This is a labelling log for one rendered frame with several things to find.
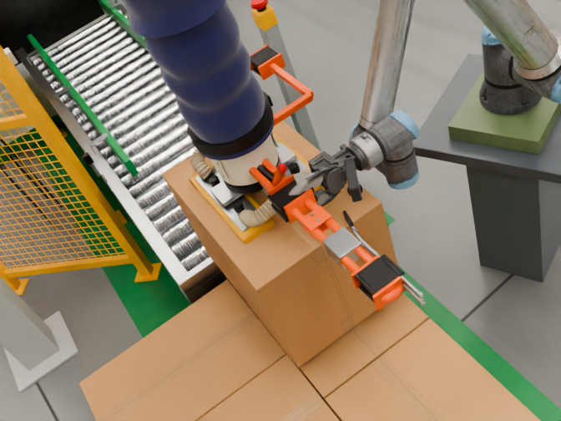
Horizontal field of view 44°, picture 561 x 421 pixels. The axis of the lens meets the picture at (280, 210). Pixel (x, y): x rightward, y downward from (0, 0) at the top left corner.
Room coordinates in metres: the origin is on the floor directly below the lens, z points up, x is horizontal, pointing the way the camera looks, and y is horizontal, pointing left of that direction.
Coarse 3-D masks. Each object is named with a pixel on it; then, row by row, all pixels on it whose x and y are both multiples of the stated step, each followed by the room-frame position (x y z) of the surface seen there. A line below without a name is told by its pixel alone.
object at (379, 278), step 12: (372, 264) 0.94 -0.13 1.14; (384, 264) 0.92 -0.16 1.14; (360, 276) 0.92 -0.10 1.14; (372, 276) 0.91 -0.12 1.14; (384, 276) 0.89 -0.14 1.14; (396, 276) 0.88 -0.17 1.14; (360, 288) 0.92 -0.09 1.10; (372, 288) 0.88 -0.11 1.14; (384, 288) 0.87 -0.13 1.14; (372, 300) 0.88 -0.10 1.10
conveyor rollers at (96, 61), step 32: (96, 32) 3.79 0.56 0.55; (64, 64) 3.62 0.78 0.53; (96, 64) 3.48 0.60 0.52; (128, 64) 3.34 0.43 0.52; (64, 96) 3.25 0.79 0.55; (96, 96) 3.12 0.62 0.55; (128, 96) 3.05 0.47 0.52; (160, 96) 2.90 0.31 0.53; (128, 128) 2.76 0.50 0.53; (160, 128) 2.63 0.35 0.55; (160, 160) 2.42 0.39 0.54; (160, 192) 2.22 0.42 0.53; (160, 224) 2.03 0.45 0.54; (192, 256) 1.79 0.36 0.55
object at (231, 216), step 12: (192, 180) 1.59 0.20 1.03; (204, 180) 1.57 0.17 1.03; (216, 180) 1.52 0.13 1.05; (204, 192) 1.52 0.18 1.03; (216, 204) 1.46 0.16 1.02; (240, 204) 1.39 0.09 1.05; (252, 204) 1.40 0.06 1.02; (228, 216) 1.39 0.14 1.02; (240, 228) 1.33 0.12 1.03; (252, 228) 1.31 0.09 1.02; (264, 228) 1.30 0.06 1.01
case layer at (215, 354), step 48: (192, 336) 1.45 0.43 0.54; (240, 336) 1.37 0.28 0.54; (384, 336) 1.15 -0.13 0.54; (432, 336) 1.09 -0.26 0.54; (96, 384) 1.43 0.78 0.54; (144, 384) 1.35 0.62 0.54; (192, 384) 1.27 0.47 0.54; (240, 384) 1.20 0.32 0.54; (288, 384) 1.13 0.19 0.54; (336, 384) 1.07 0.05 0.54; (384, 384) 1.01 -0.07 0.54; (432, 384) 0.95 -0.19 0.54; (480, 384) 0.89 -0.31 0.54
